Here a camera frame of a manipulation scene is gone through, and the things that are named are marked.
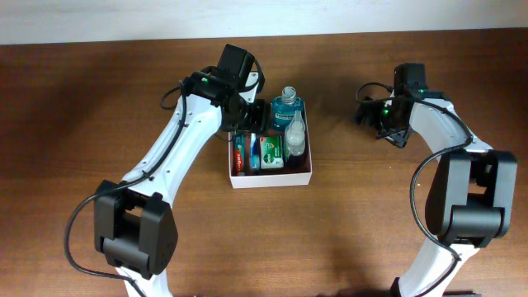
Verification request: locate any blue white toothbrush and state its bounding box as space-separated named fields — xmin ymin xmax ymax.
xmin=249 ymin=133 xmax=260 ymax=172

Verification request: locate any green white soap packet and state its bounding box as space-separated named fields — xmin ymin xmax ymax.
xmin=259 ymin=135 xmax=284 ymax=170

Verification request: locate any blue mouthwash bottle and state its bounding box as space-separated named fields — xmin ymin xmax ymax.
xmin=271 ymin=87 xmax=305 ymax=131

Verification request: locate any white cardboard box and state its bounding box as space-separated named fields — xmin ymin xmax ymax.
xmin=228 ymin=111 xmax=313 ymax=189

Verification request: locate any black cable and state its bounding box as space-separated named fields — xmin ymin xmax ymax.
xmin=64 ymin=57 xmax=266 ymax=297
xmin=355 ymin=82 xmax=474 ymax=297

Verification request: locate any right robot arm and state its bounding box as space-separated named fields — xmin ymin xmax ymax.
xmin=355 ymin=63 xmax=517 ymax=296

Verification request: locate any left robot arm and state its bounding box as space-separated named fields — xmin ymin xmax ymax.
xmin=94 ymin=45 xmax=271 ymax=296

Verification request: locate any left black cable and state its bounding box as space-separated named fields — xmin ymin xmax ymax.
xmin=64 ymin=57 xmax=266 ymax=297

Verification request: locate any right black cable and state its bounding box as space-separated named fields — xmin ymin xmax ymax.
xmin=355 ymin=82 xmax=474 ymax=297

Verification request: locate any green toothpaste box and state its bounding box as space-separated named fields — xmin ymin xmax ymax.
xmin=233 ymin=133 xmax=247 ymax=176

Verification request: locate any clear pump soap bottle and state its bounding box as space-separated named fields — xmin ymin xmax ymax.
xmin=284 ymin=111 xmax=306 ymax=168

